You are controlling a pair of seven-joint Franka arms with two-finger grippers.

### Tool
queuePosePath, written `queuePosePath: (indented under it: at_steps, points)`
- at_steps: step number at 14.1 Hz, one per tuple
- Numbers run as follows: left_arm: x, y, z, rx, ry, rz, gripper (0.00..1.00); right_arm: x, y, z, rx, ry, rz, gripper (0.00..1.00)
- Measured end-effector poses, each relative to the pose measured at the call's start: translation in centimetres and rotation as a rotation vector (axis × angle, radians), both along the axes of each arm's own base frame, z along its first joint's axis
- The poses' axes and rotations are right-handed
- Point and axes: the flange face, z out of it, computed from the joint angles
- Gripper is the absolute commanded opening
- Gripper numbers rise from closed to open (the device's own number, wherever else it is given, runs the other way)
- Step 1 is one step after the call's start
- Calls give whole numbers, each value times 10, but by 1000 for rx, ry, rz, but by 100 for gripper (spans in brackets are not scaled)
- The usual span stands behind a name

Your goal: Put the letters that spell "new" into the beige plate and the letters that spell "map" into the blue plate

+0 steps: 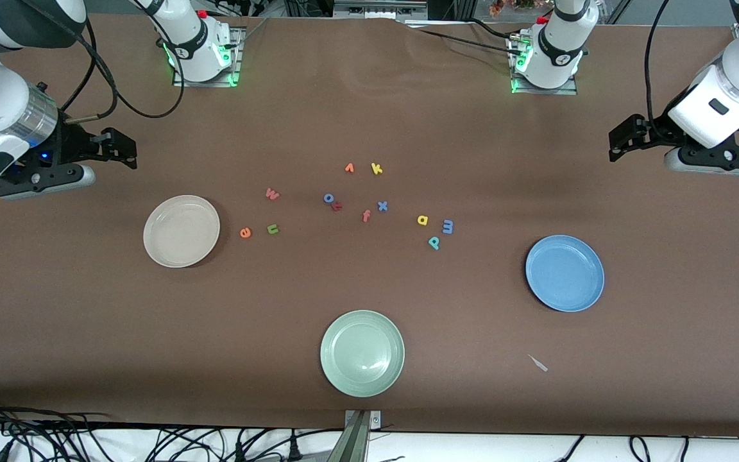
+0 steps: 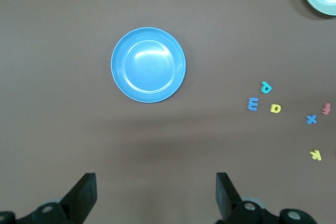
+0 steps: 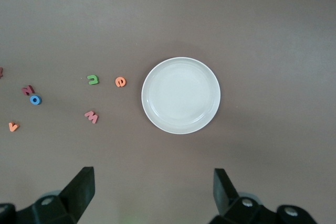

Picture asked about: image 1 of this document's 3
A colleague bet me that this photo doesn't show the beige brown plate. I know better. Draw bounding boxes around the beige brown plate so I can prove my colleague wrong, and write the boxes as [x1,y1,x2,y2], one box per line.
[143,195,221,268]

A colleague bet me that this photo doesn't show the blue plate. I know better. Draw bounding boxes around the blue plate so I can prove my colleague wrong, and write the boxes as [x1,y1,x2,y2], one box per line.
[525,235,605,312]

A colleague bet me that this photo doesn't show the brown table cover sheet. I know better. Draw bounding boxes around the brown table cover sheet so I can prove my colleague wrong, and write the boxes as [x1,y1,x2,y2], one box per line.
[0,12,739,437]

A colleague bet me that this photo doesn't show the orange artificial flowers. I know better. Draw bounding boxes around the orange artificial flowers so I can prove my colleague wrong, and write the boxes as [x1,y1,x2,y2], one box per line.
[488,0,540,15]

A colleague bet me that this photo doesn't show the grey metal housing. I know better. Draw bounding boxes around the grey metal housing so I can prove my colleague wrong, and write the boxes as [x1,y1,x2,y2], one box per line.
[333,0,428,20]

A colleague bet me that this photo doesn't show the pale green plate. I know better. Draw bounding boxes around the pale green plate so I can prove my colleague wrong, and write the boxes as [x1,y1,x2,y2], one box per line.
[320,310,405,398]

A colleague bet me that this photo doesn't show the black right arm gripper cable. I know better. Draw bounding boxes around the black right arm gripper cable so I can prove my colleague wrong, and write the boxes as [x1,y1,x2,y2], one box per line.
[55,0,185,123]

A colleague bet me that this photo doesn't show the black arm gripper cable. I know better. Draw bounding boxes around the black arm gripper cable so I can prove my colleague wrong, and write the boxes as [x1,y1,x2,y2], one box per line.
[55,0,185,123]
[643,0,672,139]

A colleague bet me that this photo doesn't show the black left arm gripper cable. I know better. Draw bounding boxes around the black left arm gripper cable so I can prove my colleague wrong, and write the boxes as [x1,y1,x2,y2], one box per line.
[643,0,672,139]

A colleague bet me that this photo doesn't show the black cable on table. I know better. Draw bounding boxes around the black cable on table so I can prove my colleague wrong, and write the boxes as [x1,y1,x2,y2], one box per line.
[418,29,513,55]
[466,18,524,40]

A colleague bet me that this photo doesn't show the thin grey cable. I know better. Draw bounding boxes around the thin grey cable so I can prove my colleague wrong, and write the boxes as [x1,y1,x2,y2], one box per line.
[232,18,269,49]

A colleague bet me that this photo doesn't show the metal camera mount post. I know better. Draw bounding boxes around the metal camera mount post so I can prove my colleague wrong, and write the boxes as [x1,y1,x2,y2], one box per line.
[328,409,383,462]

